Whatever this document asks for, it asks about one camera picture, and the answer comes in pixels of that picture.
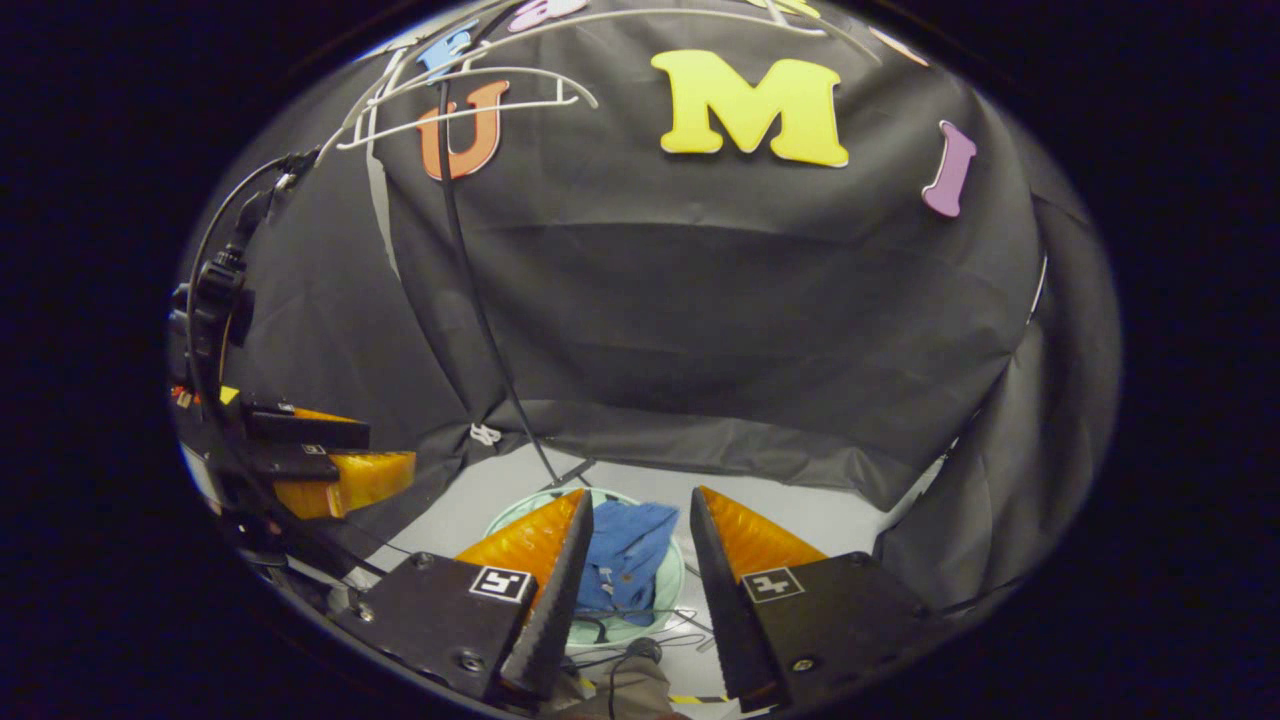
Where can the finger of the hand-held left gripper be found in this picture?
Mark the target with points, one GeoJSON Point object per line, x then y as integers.
{"type": "Point", "coordinates": [310, 428]}
{"type": "Point", "coordinates": [340, 485]}

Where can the blue shirt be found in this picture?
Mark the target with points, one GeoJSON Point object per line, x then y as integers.
{"type": "Point", "coordinates": [625, 550]}

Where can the empty white clothes hanger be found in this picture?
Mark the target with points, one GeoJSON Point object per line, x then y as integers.
{"type": "Point", "coordinates": [500, 69]}

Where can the black clothes rack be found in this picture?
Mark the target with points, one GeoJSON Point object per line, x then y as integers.
{"type": "Point", "coordinates": [480, 300]}

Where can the small white plastic clip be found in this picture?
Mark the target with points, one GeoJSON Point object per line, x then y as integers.
{"type": "Point", "coordinates": [486, 435]}

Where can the person's khaki trouser leg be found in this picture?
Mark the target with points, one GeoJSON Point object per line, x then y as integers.
{"type": "Point", "coordinates": [625, 695]}

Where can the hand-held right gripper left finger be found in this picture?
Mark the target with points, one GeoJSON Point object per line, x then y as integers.
{"type": "Point", "coordinates": [560, 590]}

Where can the black backdrop cloth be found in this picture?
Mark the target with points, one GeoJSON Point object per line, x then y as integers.
{"type": "Point", "coordinates": [700, 300]}

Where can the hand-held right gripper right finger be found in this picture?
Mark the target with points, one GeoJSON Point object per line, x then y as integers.
{"type": "Point", "coordinates": [715, 590]}

